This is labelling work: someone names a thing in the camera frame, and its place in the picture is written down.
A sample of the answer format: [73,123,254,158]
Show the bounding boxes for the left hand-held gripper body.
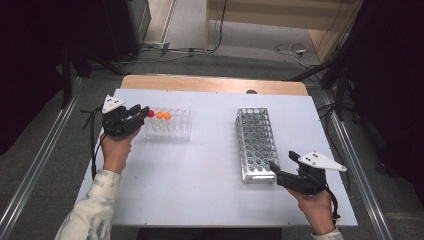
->
[100,94,143,138]

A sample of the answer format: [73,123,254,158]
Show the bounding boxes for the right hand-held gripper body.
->
[275,150,348,197]

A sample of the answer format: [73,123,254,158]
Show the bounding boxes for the metal test tube rack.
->
[235,107,281,184]

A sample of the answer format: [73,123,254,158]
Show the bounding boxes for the clear plastic test tube rack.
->
[143,107,192,142]

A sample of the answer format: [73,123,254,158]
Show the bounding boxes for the person's left hand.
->
[99,128,142,175]

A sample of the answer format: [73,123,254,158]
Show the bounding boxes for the person's right hand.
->
[287,188,336,236]

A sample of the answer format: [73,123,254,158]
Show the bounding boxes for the wooden table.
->
[120,74,309,97]

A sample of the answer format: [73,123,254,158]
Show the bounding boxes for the black metal stand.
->
[59,43,128,109]
[288,56,349,121]

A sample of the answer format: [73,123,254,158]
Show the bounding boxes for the grey computer tower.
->
[126,0,152,44]

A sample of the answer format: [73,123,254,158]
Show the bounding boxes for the black curtain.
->
[0,0,134,156]
[344,0,424,194]

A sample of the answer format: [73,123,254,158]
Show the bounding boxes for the wooden cabinet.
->
[205,0,364,64]

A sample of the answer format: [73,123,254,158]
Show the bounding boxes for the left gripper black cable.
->
[80,105,105,181]

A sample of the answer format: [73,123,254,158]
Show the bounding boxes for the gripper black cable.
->
[80,105,105,181]
[321,184,342,224]

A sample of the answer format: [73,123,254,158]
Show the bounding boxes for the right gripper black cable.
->
[321,184,342,224]

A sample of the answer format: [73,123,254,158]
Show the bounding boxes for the aluminium floor rail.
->
[0,78,84,240]
[321,89,396,240]

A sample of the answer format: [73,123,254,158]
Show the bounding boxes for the white floor cables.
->
[273,41,314,69]

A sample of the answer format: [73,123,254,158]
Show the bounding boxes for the black hanging cable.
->
[211,0,228,54]

